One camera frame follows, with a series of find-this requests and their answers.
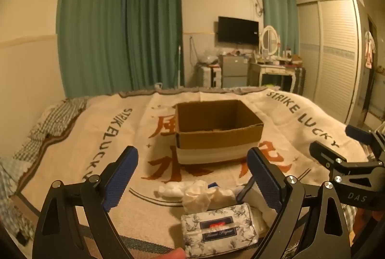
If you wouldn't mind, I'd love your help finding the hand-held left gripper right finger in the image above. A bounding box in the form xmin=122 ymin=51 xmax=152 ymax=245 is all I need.
xmin=247 ymin=147 xmax=352 ymax=259

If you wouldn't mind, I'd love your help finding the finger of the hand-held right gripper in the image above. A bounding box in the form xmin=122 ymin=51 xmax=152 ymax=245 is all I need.
xmin=309 ymin=141 xmax=349 ymax=171
xmin=345 ymin=125 xmax=385 ymax=159

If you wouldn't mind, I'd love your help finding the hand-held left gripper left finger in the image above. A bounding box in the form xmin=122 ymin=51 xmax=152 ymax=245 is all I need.
xmin=32 ymin=145 xmax=139 ymax=259

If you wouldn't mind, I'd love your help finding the cream tissue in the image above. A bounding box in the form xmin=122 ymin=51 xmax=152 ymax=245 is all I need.
xmin=182 ymin=179 xmax=236 ymax=213

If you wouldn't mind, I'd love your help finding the brown cardboard box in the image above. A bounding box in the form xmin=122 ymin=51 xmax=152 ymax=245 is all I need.
xmin=175 ymin=99 xmax=264 ymax=164

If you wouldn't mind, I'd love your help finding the floral tissue packet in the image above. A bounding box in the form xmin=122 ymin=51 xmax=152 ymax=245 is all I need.
xmin=180 ymin=203 xmax=260 ymax=258

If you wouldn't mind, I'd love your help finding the person's left hand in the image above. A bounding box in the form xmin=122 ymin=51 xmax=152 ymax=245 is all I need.
xmin=156 ymin=248 xmax=186 ymax=259

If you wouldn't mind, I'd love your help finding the cream printed blanket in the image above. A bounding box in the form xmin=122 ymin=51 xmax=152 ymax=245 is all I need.
xmin=18 ymin=86 xmax=371 ymax=259

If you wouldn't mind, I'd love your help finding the white slatted wardrobe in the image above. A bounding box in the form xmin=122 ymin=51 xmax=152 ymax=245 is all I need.
xmin=296 ymin=0 xmax=370 ymax=125

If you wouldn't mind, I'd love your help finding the hanging red white garment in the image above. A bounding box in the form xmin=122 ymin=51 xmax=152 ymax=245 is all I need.
xmin=363 ymin=31 xmax=377 ymax=69

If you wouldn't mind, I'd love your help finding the green checkered bedding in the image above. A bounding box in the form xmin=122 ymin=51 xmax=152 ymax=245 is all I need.
xmin=0 ymin=97 xmax=88 ymax=244

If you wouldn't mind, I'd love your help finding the white dressing table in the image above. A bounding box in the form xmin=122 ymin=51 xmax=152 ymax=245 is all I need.
xmin=249 ymin=61 xmax=297 ymax=91

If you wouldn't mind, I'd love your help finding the small grey fridge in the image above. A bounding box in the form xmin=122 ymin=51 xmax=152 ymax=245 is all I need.
xmin=221 ymin=54 xmax=250 ymax=88

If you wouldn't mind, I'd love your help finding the white suitcase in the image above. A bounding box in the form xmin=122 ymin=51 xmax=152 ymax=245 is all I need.
xmin=195 ymin=65 xmax=223 ymax=88

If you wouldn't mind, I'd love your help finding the white oval mirror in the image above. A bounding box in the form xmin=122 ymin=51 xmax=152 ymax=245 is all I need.
xmin=259 ymin=26 xmax=280 ymax=57

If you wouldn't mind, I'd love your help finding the white mop pole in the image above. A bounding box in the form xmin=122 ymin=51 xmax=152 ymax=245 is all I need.
xmin=176 ymin=45 xmax=183 ymax=88

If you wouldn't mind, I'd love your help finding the clear plastic bag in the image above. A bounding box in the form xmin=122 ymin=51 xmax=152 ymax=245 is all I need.
xmin=201 ymin=48 xmax=220 ymax=65

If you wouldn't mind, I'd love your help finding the narrow green curtain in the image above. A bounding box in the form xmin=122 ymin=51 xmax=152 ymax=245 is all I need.
xmin=259 ymin=0 xmax=300 ymax=57

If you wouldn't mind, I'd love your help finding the dark green curtain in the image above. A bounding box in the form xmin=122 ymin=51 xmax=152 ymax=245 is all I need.
xmin=123 ymin=0 xmax=185 ymax=91

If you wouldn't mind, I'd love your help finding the wide green curtain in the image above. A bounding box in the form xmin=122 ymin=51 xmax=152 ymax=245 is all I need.
xmin=57 ymin=0 xmax=127 ymax=97

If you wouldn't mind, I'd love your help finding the black wall television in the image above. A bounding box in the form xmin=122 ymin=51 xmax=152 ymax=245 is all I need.
xmin=218 ymin=16 xmax=259 ymax=45

